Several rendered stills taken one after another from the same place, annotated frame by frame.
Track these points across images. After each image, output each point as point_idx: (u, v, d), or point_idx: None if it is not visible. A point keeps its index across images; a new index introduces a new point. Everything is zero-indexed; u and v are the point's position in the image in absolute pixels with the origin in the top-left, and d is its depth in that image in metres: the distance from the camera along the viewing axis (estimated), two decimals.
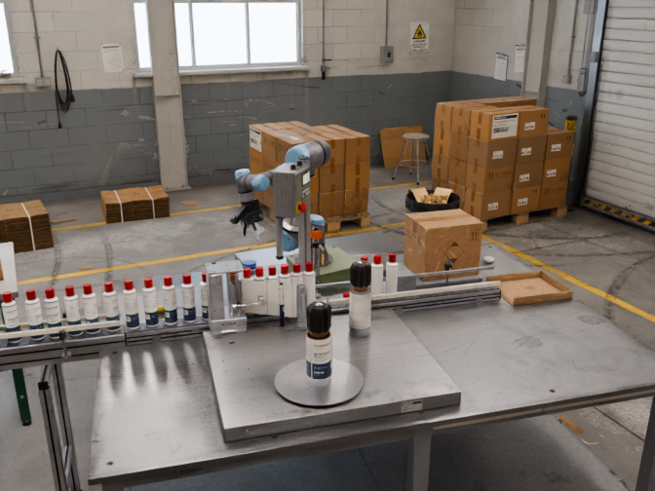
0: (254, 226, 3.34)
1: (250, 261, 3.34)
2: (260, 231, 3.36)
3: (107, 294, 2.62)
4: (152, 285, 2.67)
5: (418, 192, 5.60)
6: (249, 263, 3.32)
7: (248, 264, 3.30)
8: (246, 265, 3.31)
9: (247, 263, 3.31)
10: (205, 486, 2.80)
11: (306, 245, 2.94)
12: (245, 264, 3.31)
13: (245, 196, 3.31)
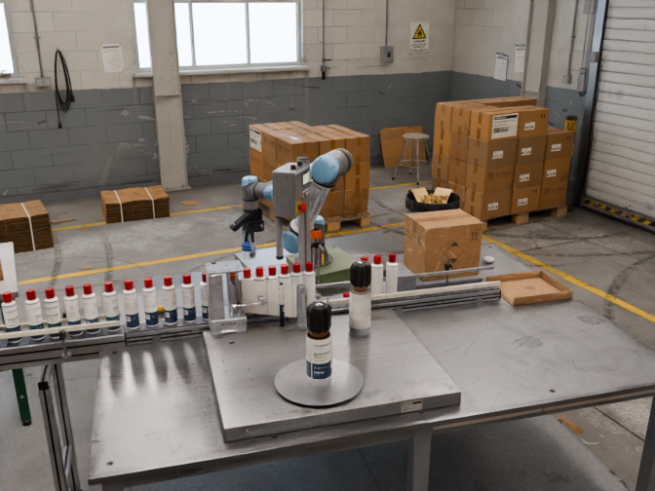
0: (253, 238, 3.25)
1: (249, 244, 3.30)
2: (257, 243, 3.28)
3: (107, 294, 2.62)
4: (152, 285, 2.67)
5: (418, 192, 5.60)
6: (248, 245, 3.29)
7: (247, 245, 3.27)
8: (245, 246, 3.28)
9: (245, 245, 3.28)
10: (205, 486, 2.80)
11: (306, 245, 2.94)
12: (244, 245, 3.28)
13: (249, 204, 3.21)
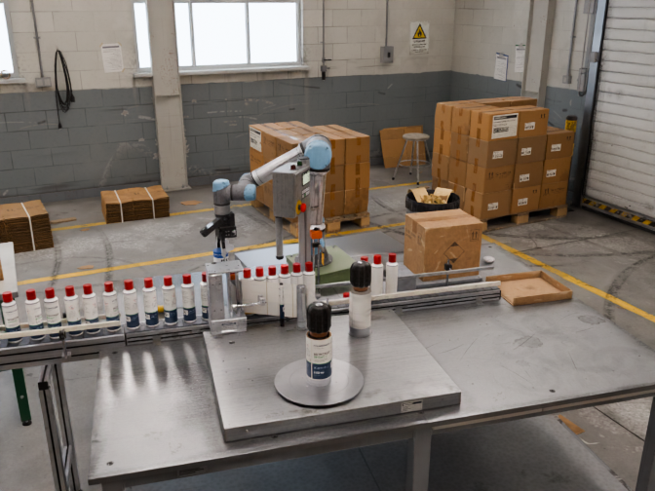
0: (224, 244, 3.10)
1: (220, 249, 3.16)
2: (229, 249, 3.12)
3: (107, 294, 2.62)
4: (152, 285, 2.67)
5: (418, 192, 5.60)
6: (219, 251, 3.14)
7: (217, 252, 3.12)
8: (215, 253, 3.13)
9: (216, 251, 3.13)
10: (205, 486, 2.80)
11: (306, 245, 2.94)
12: (215, 251, 3.13)
13: (218, 208, 3.06)
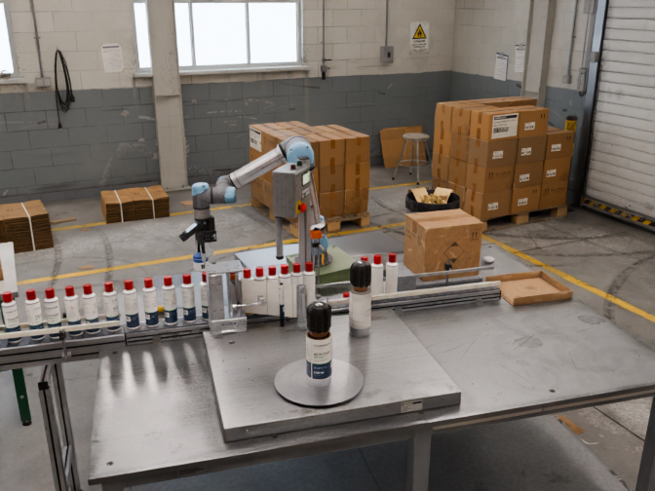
0: (204, 248, 3.05)
1: (201, 254, 3.10)
2: (209, 254, 3.07)
3: (107, 294, 2.62)
4: (152, 285, 2.67)
5: (418, 192, 5.60)
6: (199, 255, 3.08)
7: (198, 256, 3.07)
8: (195, 258, 3.07)
9: (196, 256, 3.08)
10: (205, 486, 2.80)
11: (306, 245, 2.94)
12: (195, 256, 3.07)
13: (198, 212, 3.00)
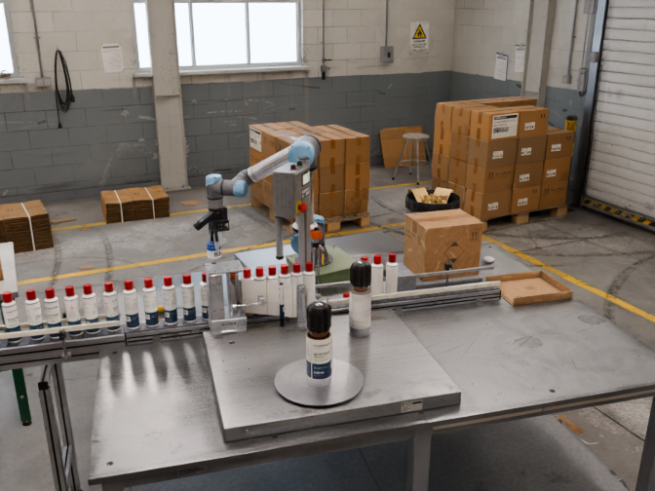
0: (217, 237, 3.19)
1: (213, 243, 3.25)
2: (221, 243, 3.22)
3: (107, 294, 2.62)
4: (152, 285, 2.67)
5: (418, 192, 5.60)
6: (212, 244, 3.23)
7: (211, 245, 3.22)
8: (209, 246, 3.22)
9: (210, 245, 3.22)
10: (205, 486, 2.80)
11: (306, 245, 2.94)
12: (209, 245, 3.22)
13: (211, 203, 3.15)
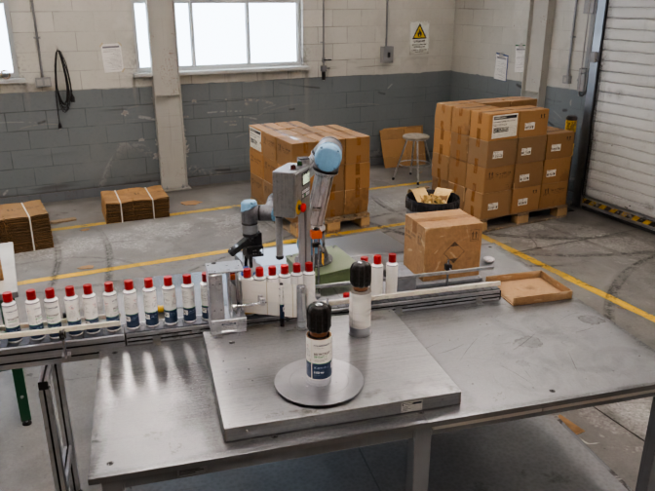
0: (251, 262, 3.15)
1: (248, 268, 3.21)
2: (256, 268, 3.18)
3: (107, 294, 2.62)
4: (152, 285, 2.67)
5: (418, 192, 5.60)
6: None
7: None
8: (243, 272, 3.18)
9: None
10: (205, 486, 2.80)
11: (306, 245, 2.94)
12: None
13: (247, 228, 3.11)
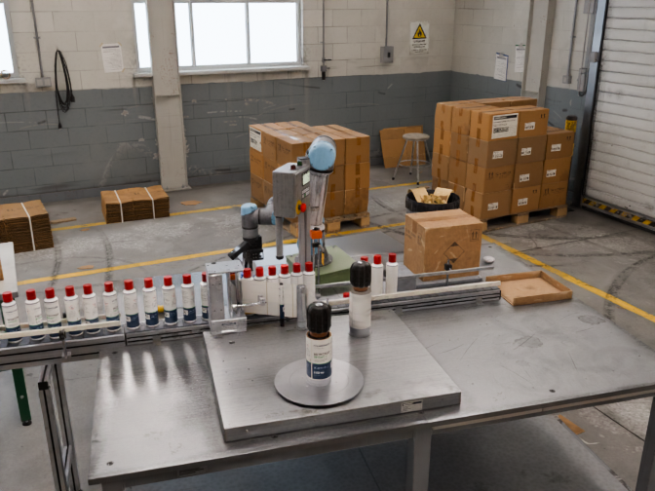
0: (251, 266, 3.16)
1: None
2: None
3: (107, 294, 2.62)
4: (152, 285, 2.67)
5: (418, 192, 5.60)
6: None
7: None
8: (243, 276, 3.19)
9: None
10: (205, 486, 2.80)
11: (306, 245, 2.94)
12: (243, 274, 3.19)
13: (247, 232, 3.12)
